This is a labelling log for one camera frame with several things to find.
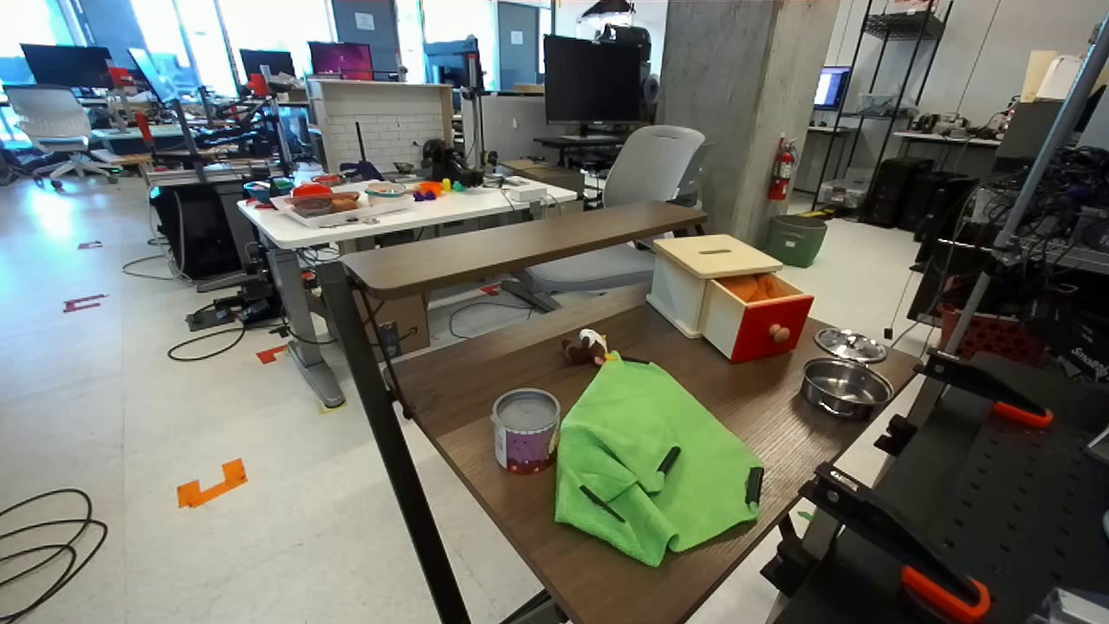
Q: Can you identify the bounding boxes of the wooden drawer with red front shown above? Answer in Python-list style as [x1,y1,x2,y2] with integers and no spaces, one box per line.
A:
[697,269,818,366]

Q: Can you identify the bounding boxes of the red plastic crate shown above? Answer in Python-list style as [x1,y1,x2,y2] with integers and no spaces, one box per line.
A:
[937,304,1051,366]

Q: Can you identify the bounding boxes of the orange red tool on desk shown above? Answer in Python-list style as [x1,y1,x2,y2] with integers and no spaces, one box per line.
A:
[284,169,362,217]

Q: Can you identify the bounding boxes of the black coiled floor cable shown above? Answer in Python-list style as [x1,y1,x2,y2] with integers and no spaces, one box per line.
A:
[0,484,109,624]

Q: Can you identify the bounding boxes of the green plastic bin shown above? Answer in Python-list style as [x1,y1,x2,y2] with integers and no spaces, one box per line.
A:
[761,207,831,269]

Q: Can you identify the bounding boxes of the small dark monitor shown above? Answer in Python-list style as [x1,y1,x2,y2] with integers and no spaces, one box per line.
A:
[234,45,298,83]

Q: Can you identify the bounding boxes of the steel pot lid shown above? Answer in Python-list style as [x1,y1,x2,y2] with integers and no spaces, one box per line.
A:
[812,324,895,366]

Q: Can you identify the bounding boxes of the dark monitor with blue screen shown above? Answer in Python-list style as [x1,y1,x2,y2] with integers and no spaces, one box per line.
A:
[418,38,484,89]

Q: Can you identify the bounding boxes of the black device on desk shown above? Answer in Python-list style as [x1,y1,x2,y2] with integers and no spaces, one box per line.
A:
[418,136,459,185]

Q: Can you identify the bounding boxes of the white pegboard partition panel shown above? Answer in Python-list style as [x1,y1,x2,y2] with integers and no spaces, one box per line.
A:
[315,76,458,178]

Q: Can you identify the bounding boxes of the grey office chair white back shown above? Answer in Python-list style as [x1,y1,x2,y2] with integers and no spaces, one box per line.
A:
[505,121,711,313]

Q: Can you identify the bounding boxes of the wide black monitor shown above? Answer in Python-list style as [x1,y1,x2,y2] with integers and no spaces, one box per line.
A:
[17,43,119,89]

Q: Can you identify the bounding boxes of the black metal shelving rack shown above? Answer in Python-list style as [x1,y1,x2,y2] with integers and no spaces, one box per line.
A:
[812,0,959,215]

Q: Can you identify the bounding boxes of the aluminium stand pole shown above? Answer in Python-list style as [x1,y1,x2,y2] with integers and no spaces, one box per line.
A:
[942,13,1109,355]

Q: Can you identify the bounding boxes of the black clamp with orange handle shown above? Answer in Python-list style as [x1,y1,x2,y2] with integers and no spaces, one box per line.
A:
[919,348,1057,433]
[805,460,997,624]

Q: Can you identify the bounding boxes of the light wooden box with slot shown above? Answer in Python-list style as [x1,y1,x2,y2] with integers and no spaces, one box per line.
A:
[640,233,788,339]

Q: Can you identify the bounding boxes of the small steel pot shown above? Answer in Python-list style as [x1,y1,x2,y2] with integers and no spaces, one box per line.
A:
[799,355,896,422]

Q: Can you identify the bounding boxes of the concrete pillar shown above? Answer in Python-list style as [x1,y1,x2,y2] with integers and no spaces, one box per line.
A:
[654,0,842,246]

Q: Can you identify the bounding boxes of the white height adjustable desk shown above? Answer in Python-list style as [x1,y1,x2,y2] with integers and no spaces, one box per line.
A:
[234,169,582,411]

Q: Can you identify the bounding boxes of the large black monitor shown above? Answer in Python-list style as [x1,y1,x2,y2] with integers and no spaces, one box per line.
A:
[540,32,651,124]

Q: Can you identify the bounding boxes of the green microfiber cloth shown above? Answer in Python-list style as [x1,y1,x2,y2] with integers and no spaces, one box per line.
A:
[552,350,769,573]

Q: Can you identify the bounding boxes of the raised dark wooden table shelf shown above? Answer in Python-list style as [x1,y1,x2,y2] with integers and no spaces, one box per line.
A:
[336,201,711,299]

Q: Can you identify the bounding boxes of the small brown white plush toy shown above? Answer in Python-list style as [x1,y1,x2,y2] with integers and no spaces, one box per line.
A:
[559,327,618,372]

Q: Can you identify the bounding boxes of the monitor with purple screen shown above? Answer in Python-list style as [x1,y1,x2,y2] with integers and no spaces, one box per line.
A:
[303,38,379,83]

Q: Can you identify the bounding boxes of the red fire extinguisher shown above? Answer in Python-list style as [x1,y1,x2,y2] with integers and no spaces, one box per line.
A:
[764,136,799,207]

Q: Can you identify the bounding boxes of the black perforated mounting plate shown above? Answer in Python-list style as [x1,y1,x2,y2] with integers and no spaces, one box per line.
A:
[764,355,1109,624]

